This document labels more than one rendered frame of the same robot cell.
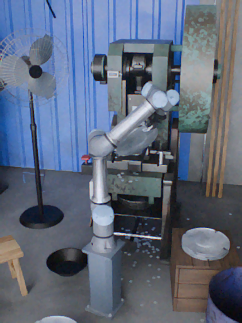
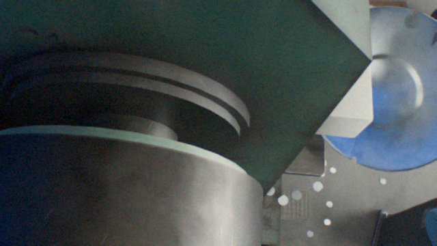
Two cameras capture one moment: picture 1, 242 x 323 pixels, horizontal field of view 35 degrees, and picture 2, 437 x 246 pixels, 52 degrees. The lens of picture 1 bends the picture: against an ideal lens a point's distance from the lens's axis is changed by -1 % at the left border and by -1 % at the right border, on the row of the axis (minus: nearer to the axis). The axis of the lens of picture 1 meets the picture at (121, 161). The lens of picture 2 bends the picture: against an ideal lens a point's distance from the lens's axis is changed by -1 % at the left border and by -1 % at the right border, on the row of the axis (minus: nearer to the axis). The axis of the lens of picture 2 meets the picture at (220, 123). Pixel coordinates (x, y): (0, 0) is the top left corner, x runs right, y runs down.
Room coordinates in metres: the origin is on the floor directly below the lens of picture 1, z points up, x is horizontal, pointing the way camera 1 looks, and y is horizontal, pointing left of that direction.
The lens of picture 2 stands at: (2.62, 0.19, 1.62)
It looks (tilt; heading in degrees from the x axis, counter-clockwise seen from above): 69 degrees down; 252
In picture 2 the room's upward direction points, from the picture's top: 12 degrees clockwise
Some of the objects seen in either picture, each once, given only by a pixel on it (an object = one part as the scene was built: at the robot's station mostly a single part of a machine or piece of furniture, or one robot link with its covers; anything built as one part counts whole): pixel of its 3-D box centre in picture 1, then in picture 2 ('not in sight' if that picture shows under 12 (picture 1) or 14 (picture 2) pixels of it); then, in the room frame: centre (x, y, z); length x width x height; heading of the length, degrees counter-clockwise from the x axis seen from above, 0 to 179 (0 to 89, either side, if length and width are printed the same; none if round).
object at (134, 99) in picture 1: (138, 112); not in sight; (2.57, -0.12, 1.04); 0.17 x 0.15 x 0.30; 169
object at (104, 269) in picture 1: (104, 276); (429, 234); (1.84, 0.10, 0.23); 0.19 x 0.19 x 0.45; 62
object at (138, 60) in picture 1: (139, 77); not in sight; (2.61, -0.12, 1.27); 0.21 x 0.12 x 0.34; 169
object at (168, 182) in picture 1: (174, 182); not in sight; (2.70, -0.41, 0.45); 0.92 x 0.12 x 0.90; 169
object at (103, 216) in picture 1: (103, 219); not in sight; (1.85, 0.10, 0.62); 0.13 x 0.12 x 0.14; 8
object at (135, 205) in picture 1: (137, 197); not in sight; (2.61, -0.12, 0.36); 0.34 x 0.34 x 0.10
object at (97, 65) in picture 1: (104, 70); (95, 190); (2.68, 0.12, 1.31); 0.22 x 0.12 x 0.22; 169
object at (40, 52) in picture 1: (46, 118); not in sight; (3.26, 0.67, 0.80); 1.24 x 0.65 x 1.59; 169
